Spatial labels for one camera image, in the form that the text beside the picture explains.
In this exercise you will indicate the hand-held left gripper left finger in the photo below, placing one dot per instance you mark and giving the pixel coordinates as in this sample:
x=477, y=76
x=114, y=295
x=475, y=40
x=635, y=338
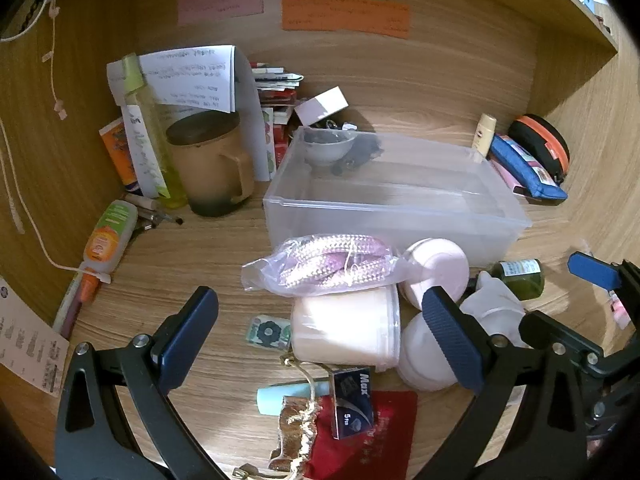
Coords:
x=187, y=332

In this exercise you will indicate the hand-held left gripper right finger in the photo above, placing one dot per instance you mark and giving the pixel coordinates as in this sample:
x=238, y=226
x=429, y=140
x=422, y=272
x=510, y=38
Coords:
x=450, y=335

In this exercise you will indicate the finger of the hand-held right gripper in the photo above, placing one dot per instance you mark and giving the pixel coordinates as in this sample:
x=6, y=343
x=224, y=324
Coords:
x=592, y=270
x=560, y=337

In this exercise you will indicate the white round jar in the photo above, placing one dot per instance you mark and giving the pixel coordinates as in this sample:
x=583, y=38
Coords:
x=422, y=360

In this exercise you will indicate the white plastic wrap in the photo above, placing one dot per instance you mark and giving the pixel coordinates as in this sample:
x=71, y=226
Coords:
x=492, y=302

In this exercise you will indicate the green glass bottle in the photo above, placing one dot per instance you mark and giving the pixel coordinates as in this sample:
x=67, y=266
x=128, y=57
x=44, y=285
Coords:
x=522, y=280

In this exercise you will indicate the pink round compact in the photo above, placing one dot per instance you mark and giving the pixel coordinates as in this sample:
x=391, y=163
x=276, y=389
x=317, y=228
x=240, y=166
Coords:
x=437, y=265

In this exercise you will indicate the red pouch with gold trim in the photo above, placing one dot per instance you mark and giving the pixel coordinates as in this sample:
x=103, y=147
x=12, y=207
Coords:
x=390, y=420

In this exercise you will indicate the white round tub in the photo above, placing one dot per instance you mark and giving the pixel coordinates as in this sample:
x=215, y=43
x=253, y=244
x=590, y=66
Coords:
x=345, y=327

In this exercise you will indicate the clear plastic container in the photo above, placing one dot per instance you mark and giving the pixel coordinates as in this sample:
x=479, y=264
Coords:
x=400, y=195

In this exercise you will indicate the wooden desktop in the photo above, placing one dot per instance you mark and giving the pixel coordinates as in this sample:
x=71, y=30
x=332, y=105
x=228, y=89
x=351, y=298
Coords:
x=200, y=270

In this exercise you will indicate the person's right hand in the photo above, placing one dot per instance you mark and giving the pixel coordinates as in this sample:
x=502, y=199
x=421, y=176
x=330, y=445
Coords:
x=621, y=312

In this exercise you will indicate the green sticker pack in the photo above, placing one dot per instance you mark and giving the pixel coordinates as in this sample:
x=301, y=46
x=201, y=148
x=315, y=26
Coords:
x=270, y=332

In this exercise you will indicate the small dark blue box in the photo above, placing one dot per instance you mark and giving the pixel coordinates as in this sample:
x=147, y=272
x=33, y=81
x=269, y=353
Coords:
x=352, y=400

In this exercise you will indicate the light blue tube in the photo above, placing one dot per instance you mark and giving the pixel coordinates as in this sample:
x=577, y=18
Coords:
x=285, y=397

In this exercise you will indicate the blue pencil case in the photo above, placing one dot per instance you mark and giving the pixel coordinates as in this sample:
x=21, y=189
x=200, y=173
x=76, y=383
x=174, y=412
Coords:
x=525, y=167

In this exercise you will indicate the green and orange glue bottle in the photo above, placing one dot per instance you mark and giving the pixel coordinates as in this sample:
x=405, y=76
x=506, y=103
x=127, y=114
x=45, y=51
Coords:
x=107, y=237

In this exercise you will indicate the pink flat case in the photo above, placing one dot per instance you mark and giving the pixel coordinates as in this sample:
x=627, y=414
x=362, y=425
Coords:
x=507, y=177

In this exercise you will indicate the bundle of makeup brushes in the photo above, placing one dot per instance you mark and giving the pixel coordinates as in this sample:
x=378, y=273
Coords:
x=150, y=212

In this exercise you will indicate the black and orange round case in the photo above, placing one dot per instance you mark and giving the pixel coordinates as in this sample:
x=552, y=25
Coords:
x=545, y=142

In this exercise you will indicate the printed receipt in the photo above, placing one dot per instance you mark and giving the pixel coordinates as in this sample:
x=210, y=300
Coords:
x=30, y=345

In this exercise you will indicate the brown mug with lid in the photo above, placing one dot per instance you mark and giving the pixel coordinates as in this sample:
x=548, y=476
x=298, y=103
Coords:
x=205, y=165

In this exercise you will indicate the cream lip balm tube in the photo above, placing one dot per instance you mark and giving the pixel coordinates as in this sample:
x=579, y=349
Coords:
x=484, y=135

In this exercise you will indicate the tall white printed box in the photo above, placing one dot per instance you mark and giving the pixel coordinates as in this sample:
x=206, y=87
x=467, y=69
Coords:
x=137, y=150

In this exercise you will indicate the orange box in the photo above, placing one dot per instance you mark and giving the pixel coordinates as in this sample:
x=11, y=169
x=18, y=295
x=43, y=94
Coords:
x=114, y=152

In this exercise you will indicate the pile of black binder clips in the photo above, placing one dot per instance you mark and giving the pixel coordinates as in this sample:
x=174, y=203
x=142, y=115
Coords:
x=362, y=152

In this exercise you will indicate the yellow spray bottle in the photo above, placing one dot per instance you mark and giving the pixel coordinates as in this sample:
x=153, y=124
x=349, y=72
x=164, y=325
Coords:
x=150, y=125

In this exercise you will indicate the small white bowl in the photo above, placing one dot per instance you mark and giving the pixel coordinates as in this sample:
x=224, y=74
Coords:
x=327, y=147

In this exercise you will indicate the stack of red booklets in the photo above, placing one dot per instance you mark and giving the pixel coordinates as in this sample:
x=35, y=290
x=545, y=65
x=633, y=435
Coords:
x=277, y=105

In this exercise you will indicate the handwritten white paper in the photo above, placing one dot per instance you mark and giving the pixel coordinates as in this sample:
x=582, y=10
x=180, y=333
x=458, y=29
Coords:
x=195, y=80

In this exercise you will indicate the small white box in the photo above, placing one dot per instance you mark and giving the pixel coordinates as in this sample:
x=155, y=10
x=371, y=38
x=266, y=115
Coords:
x=320, y=105

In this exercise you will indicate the orange paper note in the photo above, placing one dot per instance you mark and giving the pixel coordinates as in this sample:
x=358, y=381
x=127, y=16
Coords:
x=345, y=15

